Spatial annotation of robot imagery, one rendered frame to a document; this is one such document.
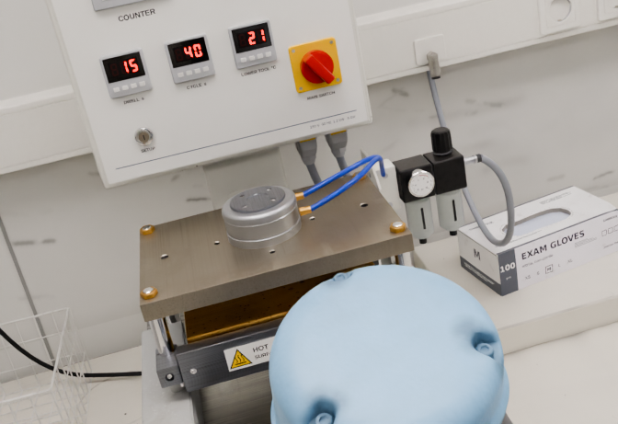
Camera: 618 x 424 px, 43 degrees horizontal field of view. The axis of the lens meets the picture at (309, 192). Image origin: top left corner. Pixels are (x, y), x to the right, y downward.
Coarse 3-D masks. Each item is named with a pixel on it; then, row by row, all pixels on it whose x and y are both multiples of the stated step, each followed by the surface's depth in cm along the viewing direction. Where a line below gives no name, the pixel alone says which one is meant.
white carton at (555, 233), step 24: (576, 192) 132; (504, 216) 129; (528, 216) 128; (552, 216) 126; (576, 216) 125; (600, 216) 123; (480, 240) 123; (528, 240) 121; (552, 240) 121; (576, 240) 123; (600, 240) 125; (480, 264) 124; (504, 264) 119; (528, 264) 121; (552, 264) 122; (576, 264) 124; (504, 288) 121
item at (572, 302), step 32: (416, 256) 139; (448, 256) 135; (608, 256) 126; (480, 288) 124; (544, 288) 121; (576, 288) 119; (608, 288) 118; (512, 320) 115; (544, 320) 115; (576, 320) 116; (608, 320) 117
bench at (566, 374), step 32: (128, 352) 135; (512, 352) 115; (544, 352) 114; (576, 352) 113; (608, 352) 111; (32, 384) 131; (96, 384) 128; (128, 384) 126; (512, 384) 109; (544, 384) 108; (576, 384) 107; (608, 384) 105; (0, 416) 125; (64, 416) 122; (96, 416) 120; (128, 416) 119; (512, 416) 103; (544, 416) 102; (576, 416) 101; (608, 416) 100
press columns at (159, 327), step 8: (400, 256) 79; (408, 256) 79; (376, 264) 96; (400, 264) 79; (408, 264) 79; (160, 320) 76; (168, 320) 94; (176, 320) 93; (152, 328) 77; (160, 328) 77; (160, 336) 77; (168, 336) 77; (160, 344) 77; (168, 344) 77; (160, 352) 78; (168, 352) 78; (176, 384) 79; (184, 384) 80; (176, 392) 79
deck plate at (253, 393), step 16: (224, 384) 91; (240, 384) 90; (256, 384) 90; (208, 400) 89; (224, 400) 88; (240, 400) 88; (256, 400) 87; (208, 416) 86; (224, 416) 86; (240, 416) 85; (256, 416) 85
